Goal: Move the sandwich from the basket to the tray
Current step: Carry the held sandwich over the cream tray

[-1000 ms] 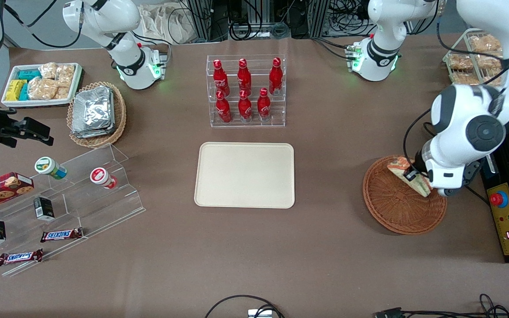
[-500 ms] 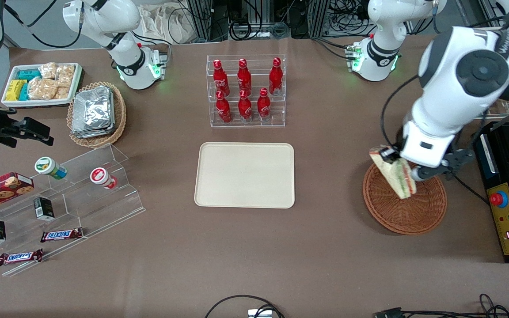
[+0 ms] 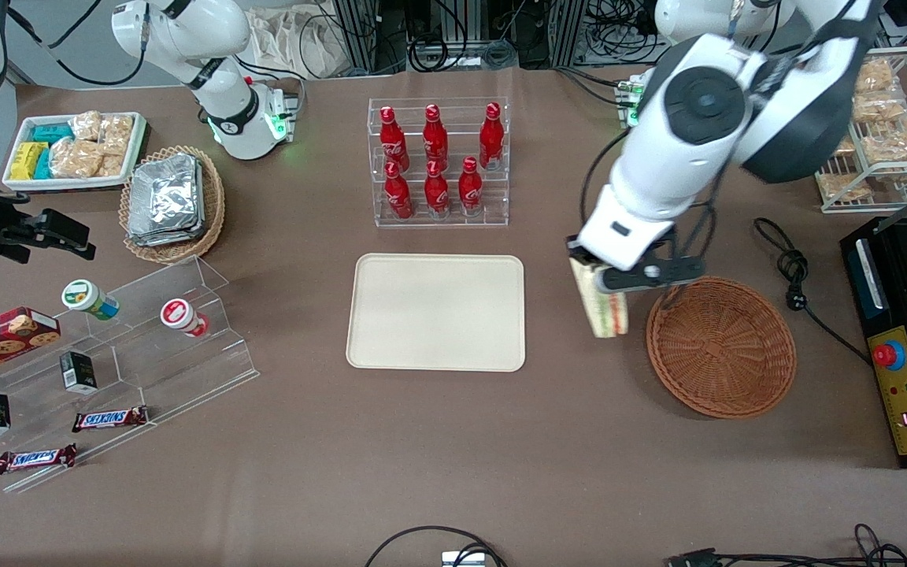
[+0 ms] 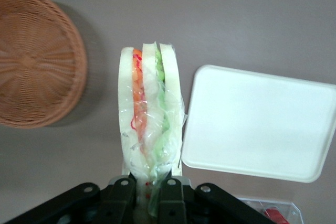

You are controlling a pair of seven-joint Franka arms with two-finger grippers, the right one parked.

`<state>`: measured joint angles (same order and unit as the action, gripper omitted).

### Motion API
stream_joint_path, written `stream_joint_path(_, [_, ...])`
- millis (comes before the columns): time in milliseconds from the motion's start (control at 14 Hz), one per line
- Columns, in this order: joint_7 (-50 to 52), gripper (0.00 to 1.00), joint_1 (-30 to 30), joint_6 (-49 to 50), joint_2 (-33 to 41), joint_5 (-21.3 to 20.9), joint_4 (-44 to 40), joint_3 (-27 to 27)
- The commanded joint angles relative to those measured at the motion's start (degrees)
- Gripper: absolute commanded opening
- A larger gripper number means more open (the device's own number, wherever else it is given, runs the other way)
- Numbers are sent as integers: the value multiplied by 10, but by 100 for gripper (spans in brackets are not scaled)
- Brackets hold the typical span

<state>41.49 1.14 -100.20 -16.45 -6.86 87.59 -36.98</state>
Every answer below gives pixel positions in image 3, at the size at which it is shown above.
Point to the clear acrylic stepped shelf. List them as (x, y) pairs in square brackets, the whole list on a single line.
[(186, 378)]

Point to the teal snack pack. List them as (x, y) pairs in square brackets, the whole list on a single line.
[(52, 133), (43, 164)]

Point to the stack of silver foil packs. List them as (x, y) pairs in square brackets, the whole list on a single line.
[(164, 201)]

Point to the oval light wicker basket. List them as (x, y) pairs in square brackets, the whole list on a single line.
[(178, 253)]

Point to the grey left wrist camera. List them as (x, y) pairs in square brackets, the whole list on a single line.
[(658, 277)]

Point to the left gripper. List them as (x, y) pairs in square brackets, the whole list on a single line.
[(576, 253)]

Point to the red-lid white cup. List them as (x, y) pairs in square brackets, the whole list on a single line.
[(182, 316)]

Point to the white rectangular snack tray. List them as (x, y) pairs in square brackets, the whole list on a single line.
[(68, 183)]

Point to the bagged cracker snack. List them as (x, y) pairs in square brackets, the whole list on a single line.
[(845, 187), (875, 76), (880, 107), (843, 147), (894, 143)]

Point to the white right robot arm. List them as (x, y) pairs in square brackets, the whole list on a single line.
[(186, 31)]

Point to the green-lid white cup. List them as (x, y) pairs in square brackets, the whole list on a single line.
[(87, 298)]

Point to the small silver device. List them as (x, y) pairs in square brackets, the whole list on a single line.
[(463, 560)]

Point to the beige plastic tray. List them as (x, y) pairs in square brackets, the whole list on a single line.
[(436, 312)]

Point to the black machine housing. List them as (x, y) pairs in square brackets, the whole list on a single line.
[(898, 268)]

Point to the clear bag of rice crackers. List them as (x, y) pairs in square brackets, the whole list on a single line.
[(85, 126), (77, 157), (116, 134), (112, 165)]

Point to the triangular sandwich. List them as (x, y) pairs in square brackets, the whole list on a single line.
[(607, 315)]

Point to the brown Snickers bar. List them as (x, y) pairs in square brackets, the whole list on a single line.
[(36, 458), (109, 419)]

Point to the round brown wicker basket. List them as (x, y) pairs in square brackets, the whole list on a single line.
[(721, 354)]

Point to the red cola bottle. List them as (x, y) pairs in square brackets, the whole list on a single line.
[(491, 138), (470, 193), (399, 197), (437, 195), (435, 138), (393, 142)]

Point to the aluminium frame post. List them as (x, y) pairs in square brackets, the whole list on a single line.
[(568, 31), (359, 31)]

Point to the red emergency stop button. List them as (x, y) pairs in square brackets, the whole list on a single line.
[(886, 356)]

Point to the yellow snack pack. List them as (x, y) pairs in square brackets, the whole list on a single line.
[(32, 151), (24, 169)]

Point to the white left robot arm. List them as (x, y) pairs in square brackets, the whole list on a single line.
[(658, 165)]

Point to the red tartan cookie box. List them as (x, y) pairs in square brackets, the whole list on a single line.
[(1, 339)]

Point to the yellow control panel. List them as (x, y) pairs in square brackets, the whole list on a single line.
[(906, 402)]

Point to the clear acrylic bottle rack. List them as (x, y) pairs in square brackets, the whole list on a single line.
[(442, 222)]

